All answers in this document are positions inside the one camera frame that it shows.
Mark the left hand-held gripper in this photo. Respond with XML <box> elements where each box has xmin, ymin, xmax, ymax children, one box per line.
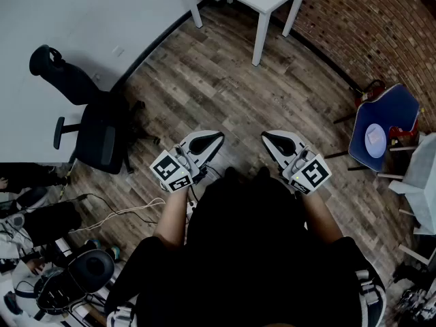
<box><xmin>149</xmin><ymin>130</ymin><xmax>225</xmax><ymax>194</ymax></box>

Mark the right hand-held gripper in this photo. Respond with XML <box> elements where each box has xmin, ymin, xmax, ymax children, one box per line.
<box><xmin>260</xmin><ymin>129</ymin><xmax>333</xmax><ymax>196</ymax></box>

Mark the person's right forearm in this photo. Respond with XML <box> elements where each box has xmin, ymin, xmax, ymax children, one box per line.
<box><xmin>300</xmin><ymin>188</ymin><xmax>344</xmax><ymax>245</ymax></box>

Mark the person's left forearm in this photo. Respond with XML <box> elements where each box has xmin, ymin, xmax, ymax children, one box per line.
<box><xmin>152</xmin><ymin>185</ymin><xmax>192</xmax><ymax>251</ymax></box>

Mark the pale round disc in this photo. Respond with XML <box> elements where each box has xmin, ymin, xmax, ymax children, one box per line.
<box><xmin>364</xmin><ymin>123</ymin><xmax>388</xmax><ymax>159</ymax></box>

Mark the red fire extinguisher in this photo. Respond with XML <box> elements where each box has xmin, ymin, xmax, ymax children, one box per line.
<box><xmin>353</xmin><ymin>79</ymin><xmax>386</xmax><ymax>109</ymax></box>

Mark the black office chair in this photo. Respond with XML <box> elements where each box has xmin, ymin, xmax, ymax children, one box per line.
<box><xmin>29</xmin><ymin>44</ymin><xmax>161</xmax><ymax>176</ymax></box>

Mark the blue shell chair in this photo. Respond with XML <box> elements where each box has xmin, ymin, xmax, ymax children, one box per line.
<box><xmin>324</xmin><ymin>82</ymin><xmax>422</xmax><ymax>174</ymax></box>

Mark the person's black clothed body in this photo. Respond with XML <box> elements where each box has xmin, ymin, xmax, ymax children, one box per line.
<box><xmin>104</xmin><ymin>166</ymin><xmax>388</xmax><ymax>327</ymax></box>

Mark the grey upholstered chair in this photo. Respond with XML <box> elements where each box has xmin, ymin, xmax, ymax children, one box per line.
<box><xmin>377</xmin><ymin>133</ymin><xmax>436</xmax><ymax>236</ymax></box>

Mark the black round padded seat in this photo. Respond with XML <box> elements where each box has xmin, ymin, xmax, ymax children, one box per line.
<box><xmin>67</xmin><ymin>249</ymin><xmax>116</xmax><ymax>294</ymax></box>

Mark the black equipment pile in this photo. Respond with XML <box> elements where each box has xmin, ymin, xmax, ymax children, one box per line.
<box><xmin>390</xmin><ymin>260</ymin><xmax>436</xmax><ymax>324</ymax></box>

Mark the white cable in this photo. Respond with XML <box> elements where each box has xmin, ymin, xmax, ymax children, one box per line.
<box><xmin>69</xmin><ymin>197</ymin><xmax>167</xmax><ymax>234</ymax></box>

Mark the white grey harness strap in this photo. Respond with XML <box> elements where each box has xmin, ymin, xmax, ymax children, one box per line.
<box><xmin>106</xmin><ymin>305</ymin><xmax>138</xmax><ymax>327</ymax></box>
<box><xmin>355</xmin><ymin>268</ymin><xmax>388</xmax><ymax>327</ymax></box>

